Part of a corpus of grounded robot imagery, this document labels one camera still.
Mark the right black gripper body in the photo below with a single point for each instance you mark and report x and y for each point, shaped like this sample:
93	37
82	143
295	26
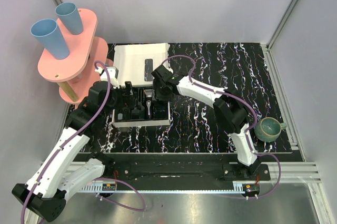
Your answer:
160	93

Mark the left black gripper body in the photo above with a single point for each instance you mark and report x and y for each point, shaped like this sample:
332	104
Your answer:
126	92

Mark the small white oil bottle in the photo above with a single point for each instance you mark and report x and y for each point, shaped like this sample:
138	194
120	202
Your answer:
120	117

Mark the black comb attachment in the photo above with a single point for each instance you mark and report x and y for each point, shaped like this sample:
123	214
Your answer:
135	114

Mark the black silver hair clipper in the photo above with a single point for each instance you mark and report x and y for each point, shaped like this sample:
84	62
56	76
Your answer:
149	98

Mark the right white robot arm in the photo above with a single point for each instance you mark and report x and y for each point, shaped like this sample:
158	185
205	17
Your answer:
231	112

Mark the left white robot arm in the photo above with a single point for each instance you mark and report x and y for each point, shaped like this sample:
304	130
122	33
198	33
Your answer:
49	189

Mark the white clipper kit box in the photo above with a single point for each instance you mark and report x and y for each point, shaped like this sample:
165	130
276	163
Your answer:
135	63

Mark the pink tiered wooden shelf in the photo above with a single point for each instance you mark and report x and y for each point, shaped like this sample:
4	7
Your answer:
76	74

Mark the far blue plastic cup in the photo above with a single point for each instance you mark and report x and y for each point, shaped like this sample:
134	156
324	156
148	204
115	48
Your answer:
70	17

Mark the blue plastic cup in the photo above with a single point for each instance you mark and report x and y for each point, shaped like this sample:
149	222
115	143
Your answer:
70	17
48	33

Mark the near blue plastic cup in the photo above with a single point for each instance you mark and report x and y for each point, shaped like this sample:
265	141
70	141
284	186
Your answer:
48	33

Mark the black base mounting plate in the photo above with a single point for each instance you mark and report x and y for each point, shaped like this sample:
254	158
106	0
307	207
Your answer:
179	165

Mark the green ceramic bowl cup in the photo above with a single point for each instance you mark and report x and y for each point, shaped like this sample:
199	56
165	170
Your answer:
269	129

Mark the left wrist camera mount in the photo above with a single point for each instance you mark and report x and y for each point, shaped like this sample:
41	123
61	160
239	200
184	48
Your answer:
111	74

